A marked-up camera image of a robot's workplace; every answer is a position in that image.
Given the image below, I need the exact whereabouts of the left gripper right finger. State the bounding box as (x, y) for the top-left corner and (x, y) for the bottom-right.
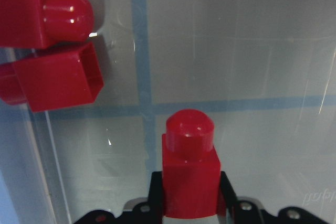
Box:
(216, 171), (237, 215)

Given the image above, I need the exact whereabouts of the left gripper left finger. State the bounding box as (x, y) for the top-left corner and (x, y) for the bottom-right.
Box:
(148, 172), (164, 212)

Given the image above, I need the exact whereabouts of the red block from tray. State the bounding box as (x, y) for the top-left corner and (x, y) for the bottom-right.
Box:
(162, 109), (221, 219)

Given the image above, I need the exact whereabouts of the clear plastic storage box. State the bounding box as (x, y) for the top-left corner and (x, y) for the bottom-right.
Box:
(1, 0), (335, 223)

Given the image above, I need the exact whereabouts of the red block lower left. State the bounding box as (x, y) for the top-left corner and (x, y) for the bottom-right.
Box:
(1, 42), (104, 112)

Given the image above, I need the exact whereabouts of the red block middle left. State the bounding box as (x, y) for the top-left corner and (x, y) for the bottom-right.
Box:
(1, 0), (94, 49)

